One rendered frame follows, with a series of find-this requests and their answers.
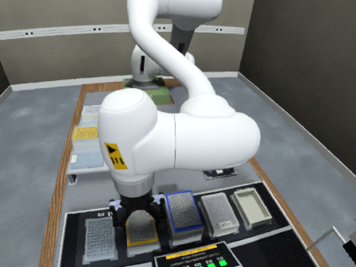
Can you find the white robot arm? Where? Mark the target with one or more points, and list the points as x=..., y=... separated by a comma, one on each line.
x=137, y=140

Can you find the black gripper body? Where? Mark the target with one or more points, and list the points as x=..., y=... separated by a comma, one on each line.
x=137, y=202

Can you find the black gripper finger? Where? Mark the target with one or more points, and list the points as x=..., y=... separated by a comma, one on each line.
x=158, y=216
x=113, y=206

